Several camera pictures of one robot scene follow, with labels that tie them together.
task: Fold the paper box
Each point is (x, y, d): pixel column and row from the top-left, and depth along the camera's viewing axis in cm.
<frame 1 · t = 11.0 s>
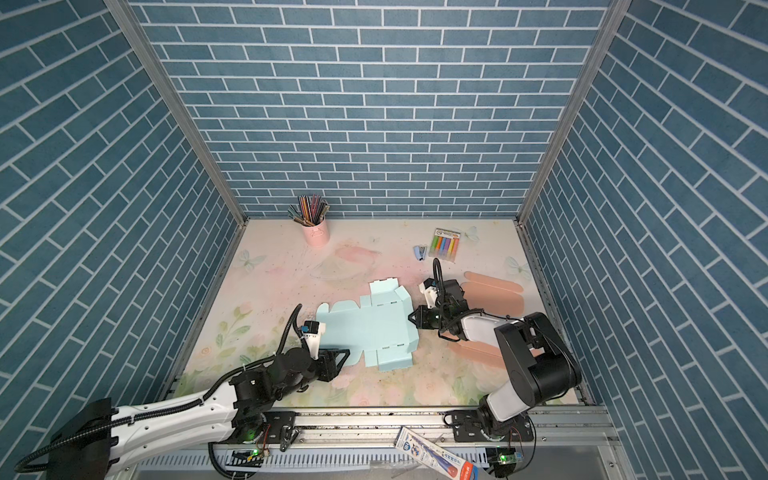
left hand: (347, 356, 79), fingers open
right hand: (407, 314, 91), fingers closed
mint green paper box: (381, 327, 93), on the table
flat pink paper box: (496, 298, 101), on the table
pink pencil cup: (317, 235, 111), point 6 cm above the table
bundle of coloured pencils: (310, 210, 110), point 12 cm above the table
clear case of markers: (444, 245, 114), point 2 cm above the table

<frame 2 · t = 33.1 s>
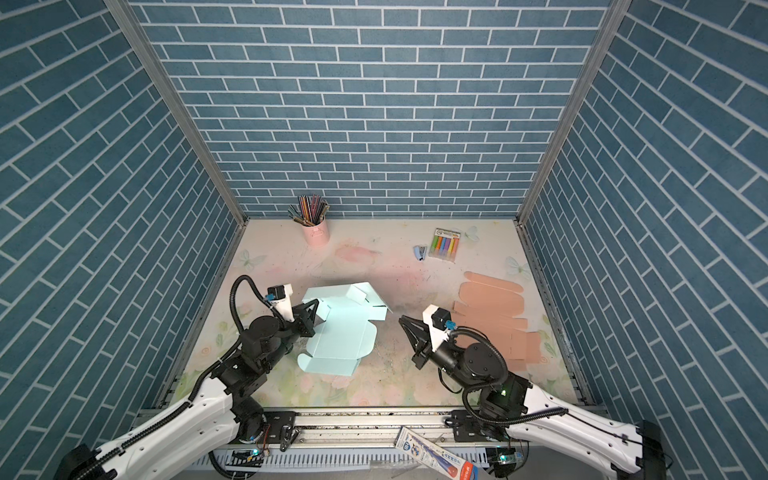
left hand: (319, 303, 79), fingers closed
right hand: (398, 318, 66), fingers closed
mint green paper box: (347, 332, 74), point 18 cm above the table
the other named things where they were.

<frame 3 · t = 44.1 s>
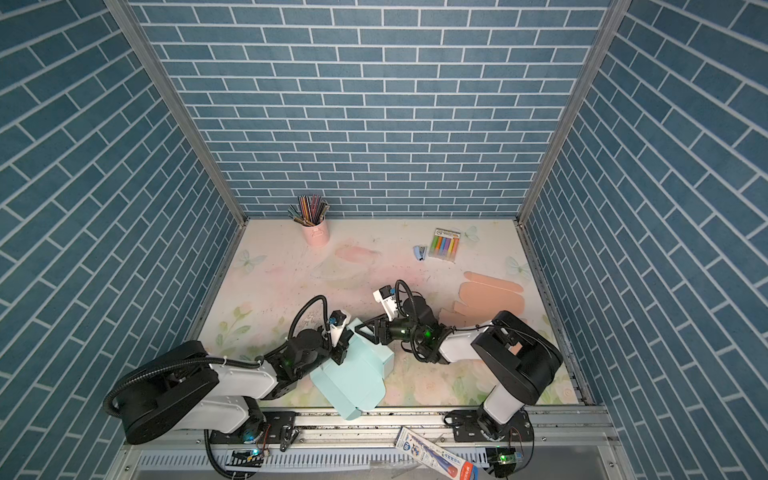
left hand: (355, 331, 85), fingers closed
right hand: (355, 328, 80), fingers open
mint green paper box: (359, 382, 82), on the table
the other named things where they were.

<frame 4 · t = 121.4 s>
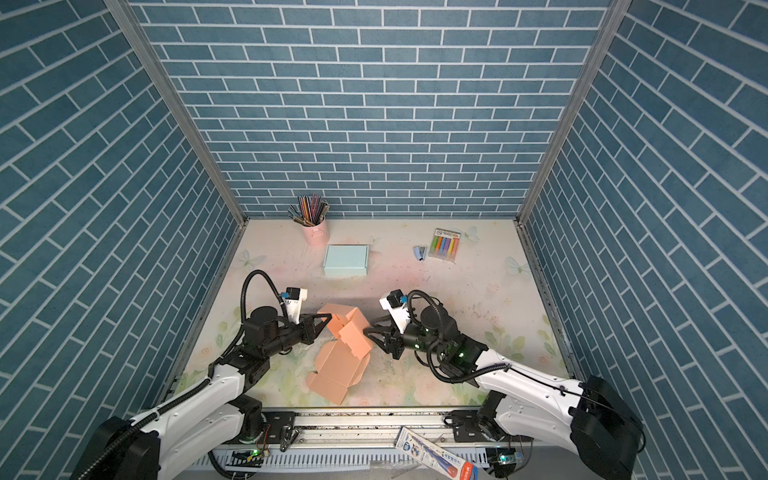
left hand: (330, 318, 81), fingers closed
right hand: (364, 326, 71), fingers open
mint green paper box: (347, 260, 107), point 3 cm above the table
flat pink paper box: (338, 361, 82), point 5 cm above the table
the other named things where they were.

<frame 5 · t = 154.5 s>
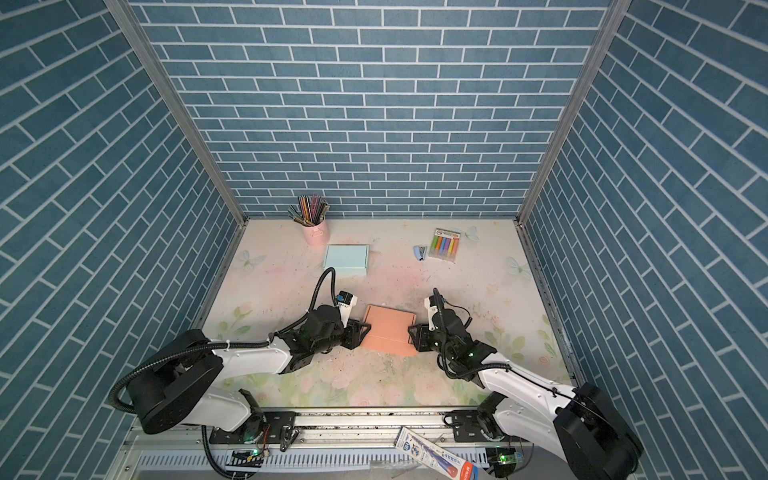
left hand: (366, 327, 87), fingers open
right hand: (408, 326, 84), fingers open
flat pink paper box: (389, 332, 89), point 4 cm above the table
the other named things where they were.

